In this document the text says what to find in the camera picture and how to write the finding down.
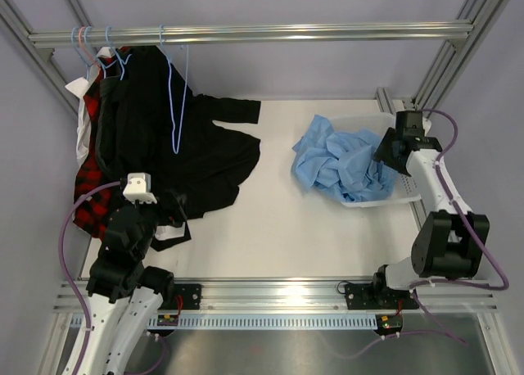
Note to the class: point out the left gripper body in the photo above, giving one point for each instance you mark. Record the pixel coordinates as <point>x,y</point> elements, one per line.
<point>153,215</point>

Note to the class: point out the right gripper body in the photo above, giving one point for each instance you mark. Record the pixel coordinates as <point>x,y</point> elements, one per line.
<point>385,151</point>

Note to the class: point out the light blue shirt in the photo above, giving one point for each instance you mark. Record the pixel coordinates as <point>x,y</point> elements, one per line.
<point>340,164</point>

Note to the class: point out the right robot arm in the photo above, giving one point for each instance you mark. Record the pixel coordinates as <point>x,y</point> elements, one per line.
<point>450,244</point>

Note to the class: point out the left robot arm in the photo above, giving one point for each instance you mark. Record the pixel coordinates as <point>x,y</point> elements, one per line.
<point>123,294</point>

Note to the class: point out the red black plaid shirt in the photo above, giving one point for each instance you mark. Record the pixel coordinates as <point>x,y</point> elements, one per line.
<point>93,215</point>

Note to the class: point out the white shirt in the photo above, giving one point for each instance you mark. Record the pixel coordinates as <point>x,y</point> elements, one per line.
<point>78,87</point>

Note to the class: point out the blue hanger with black shirt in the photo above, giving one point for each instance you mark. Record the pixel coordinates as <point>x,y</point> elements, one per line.
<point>109,56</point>

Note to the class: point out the blue hanger far left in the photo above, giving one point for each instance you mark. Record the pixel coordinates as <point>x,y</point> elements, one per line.
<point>75,45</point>

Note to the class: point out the white plastic basket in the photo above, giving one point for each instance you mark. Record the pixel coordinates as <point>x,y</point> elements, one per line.
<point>405,189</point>

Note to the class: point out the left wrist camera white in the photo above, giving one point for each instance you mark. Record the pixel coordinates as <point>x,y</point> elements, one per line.
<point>138,189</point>

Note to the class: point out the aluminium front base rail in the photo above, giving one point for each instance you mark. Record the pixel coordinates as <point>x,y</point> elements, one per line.
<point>321,296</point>

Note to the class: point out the white slotted cable duct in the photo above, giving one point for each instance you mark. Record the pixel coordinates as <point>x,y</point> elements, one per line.
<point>266,322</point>

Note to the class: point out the aluminium hanging rail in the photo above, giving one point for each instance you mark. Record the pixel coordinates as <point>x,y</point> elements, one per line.
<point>441,30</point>

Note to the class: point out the aluminium frame right posts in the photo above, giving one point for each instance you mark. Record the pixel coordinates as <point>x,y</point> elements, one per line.
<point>454,54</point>

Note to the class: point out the aluminium frame posts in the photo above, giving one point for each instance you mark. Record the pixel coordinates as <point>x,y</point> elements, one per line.
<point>17,29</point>
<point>454,54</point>

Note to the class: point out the aluminium frame left posts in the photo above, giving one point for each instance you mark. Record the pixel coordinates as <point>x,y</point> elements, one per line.
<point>17,29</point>

